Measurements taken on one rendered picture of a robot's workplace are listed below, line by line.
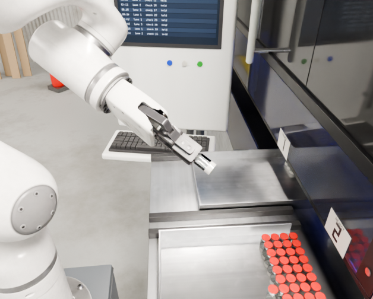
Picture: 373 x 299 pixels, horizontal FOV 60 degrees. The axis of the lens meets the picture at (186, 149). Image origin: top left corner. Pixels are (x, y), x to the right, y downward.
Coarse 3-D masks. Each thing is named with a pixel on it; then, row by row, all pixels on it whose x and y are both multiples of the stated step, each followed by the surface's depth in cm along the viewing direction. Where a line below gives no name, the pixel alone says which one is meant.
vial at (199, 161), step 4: (200, 156) 53; (204, 156) 53; (196, 160) 53; (200, 160) 53; (204, 160) 53; (208, 160) 53; (196, 164) 53; (200, 164) 53; (204, 164) 53; (208, 164) 53; (212, 164) 53; (204, 168) 53; (208, 168) 53; (212, 168) 52; (208, 172) 53
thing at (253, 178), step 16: (224, 160) 111; (240, 160) 111; (256, 160) 111; (272, 160) 111; (208, 176) 104; (224, 176) 104; (240, 176) 104; (256, 176) 104; (272, 176) 104; (288, 176) 104; (208, 192) 97; (224, 192) 97; (240, 192) 97; (256, 192) 97; (272, 192) 97; (288, 192) 97; (208, 208) 89; (224, 208) 89; (304, 208) 92
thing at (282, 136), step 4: (280, 128) 96; (280, 132) 96; (280, 136) 96; (284, 136) 94; (280, 140) 97; (284, 140) 94; (288, 140) 91; (280, 144) 97; (288, 144) 91; (280, 148) 97; (284, 148) 94; (288, 148) 91; (284, 152) 94; (284, 156) 94
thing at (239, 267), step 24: (168, 240) 82; (192, 240) 82; (216, 240) 82; (240, 240) 82; (168, 264) 76; (192, 264) 76; (216, 264) 76; (240, 264) 76; (168, 288) 71; (192, 288) 71; (216, 288) 71; (240, 288) 71; (264, 288) 71
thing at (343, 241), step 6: (330, 210) 69; (330, 216) 69; (336, 216) 66; (330, 222) 69; (330, 228) 69; (336, 228) 66; (342, 228) 64; (330, 234) 69; (336, 234) 66; (342, 234) 64; (348, 234) 62; (342, 240) 64; (348, 240) 62; (336, 246) 67; (342, 246) 64; (342, 252) 64; (342, 258) 65
